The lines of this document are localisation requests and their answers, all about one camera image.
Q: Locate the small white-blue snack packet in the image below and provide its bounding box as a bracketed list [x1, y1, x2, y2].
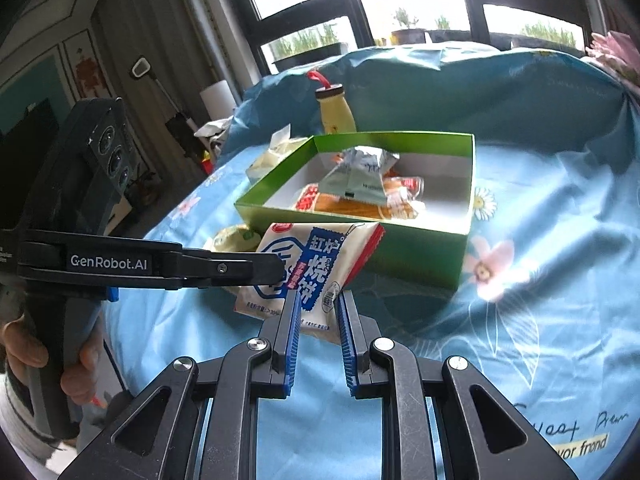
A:
[320, 146, 401, 207]

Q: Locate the upright vacuum cleaner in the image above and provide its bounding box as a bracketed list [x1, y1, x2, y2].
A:
[129, 56, 201, 151]

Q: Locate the white plastic bag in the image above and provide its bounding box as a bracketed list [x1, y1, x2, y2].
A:
[194, 115, 237, 161]

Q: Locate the person's left hand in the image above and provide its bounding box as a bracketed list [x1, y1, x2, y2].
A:
[0, 305, 106, 401]

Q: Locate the grey curtain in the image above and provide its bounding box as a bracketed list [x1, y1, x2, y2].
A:
[95, 0, 251, 111]

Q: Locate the pile of folded clothes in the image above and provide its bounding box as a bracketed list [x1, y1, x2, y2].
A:
[585, 30, 640, 92]

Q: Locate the wall poster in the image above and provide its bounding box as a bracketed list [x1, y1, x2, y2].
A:
[62, 30, 114, 104]

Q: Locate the pale yellow tissue pack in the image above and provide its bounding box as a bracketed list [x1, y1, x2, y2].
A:
[245, 124, 308, 183]

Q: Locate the long dark planter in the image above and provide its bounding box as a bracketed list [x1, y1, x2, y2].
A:
[272, 42, 349, 72]
[500, 32, 587, 52]
[429, 29, 501, 46]

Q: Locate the white paper roll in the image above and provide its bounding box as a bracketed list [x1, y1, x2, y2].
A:
[200, 81, 240, 128]

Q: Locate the pale yellow snack packet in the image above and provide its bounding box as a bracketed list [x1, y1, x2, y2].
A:
[202, 224, 266, 253]

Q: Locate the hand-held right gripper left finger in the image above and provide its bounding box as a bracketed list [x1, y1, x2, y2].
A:
[57, 290, 303, 480]

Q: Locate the orange snack packet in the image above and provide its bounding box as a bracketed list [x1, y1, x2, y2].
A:
[382, 175, 426, 211]

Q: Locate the white snack packet blue label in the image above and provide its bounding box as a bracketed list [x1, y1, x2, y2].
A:
[234, 221, 387, 346]

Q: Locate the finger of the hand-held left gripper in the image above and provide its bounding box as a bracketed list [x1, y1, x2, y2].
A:
[180, 249, 284, 291]

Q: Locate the round potted plant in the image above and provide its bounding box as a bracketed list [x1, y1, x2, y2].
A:
[390, 7, 429, 47]

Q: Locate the dark television screen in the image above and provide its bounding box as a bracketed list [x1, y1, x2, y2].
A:
[0, 97, 62, 231]

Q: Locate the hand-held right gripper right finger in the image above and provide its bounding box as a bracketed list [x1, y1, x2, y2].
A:
[336, 290, 581, 480]

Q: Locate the blue floral blanket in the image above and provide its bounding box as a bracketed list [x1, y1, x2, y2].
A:
[105, 45, 640, 480]

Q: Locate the green cardboard box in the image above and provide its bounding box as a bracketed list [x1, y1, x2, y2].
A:
[234, 131, 476, 291]

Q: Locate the clear bag of orange sticks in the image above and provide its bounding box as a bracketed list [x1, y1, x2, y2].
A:
[292, 182, 421, 222]

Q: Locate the yellow bear bottle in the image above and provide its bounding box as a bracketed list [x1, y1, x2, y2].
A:
[306, 70, 358, 136]

